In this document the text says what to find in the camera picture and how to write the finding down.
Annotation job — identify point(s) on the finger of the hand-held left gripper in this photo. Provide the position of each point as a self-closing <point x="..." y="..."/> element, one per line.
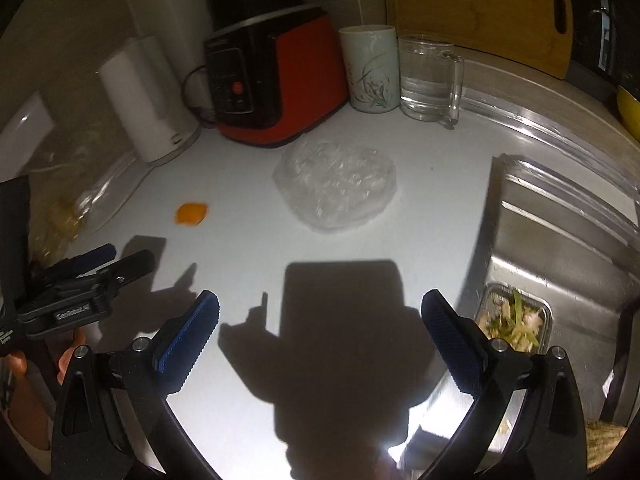
<point x="97" y="252"/>
<point x="135" y="265"/>

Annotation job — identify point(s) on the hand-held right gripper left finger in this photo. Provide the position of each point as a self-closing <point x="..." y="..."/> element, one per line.
<point x="187" y="340"/>

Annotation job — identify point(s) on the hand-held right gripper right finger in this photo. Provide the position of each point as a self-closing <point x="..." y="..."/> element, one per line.
<point x="450" y="340"/>

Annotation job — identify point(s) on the person's left hand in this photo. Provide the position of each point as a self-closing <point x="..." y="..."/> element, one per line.
<point x="17" y="400"/>

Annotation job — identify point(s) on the vegetable scraps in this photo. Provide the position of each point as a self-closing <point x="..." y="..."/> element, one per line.
<point x="510" y="320"/>

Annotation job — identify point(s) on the clear bag with golden contents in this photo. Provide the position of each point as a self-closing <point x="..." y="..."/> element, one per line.
<point x="65" y="195"/>

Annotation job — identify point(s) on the orange peel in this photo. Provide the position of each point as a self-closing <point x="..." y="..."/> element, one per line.
<point x="191" y="213"/>

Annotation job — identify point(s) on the glass container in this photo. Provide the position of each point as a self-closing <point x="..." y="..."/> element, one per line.
<point x="545" y="310"/>

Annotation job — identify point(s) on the steel sink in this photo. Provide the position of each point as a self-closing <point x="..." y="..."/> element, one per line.
<point x="565" y="240"/>

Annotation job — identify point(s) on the white electric kettle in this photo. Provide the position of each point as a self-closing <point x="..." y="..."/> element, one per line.
<point x="145" y="105"/>

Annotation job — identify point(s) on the clear crumpled plastic wrap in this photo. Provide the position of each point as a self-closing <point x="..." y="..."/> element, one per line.
<point x="335" y="185"/>

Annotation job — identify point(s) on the red and black blender base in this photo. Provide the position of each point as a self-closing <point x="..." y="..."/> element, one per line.
<point x="280" y="75"/>

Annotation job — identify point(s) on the glass mug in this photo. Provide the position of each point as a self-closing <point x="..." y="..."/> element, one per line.
<point x="425" y="80"/>

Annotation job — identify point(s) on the white ceramic cup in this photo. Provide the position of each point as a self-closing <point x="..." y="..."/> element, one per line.
<point x="370" y="70"/>

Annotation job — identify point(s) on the yellow bowl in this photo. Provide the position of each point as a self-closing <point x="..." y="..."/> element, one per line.
<point x="630" y="115"/>

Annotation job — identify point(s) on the wooden cutting board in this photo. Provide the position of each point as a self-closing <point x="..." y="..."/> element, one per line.
<point x="470" y="10"/>

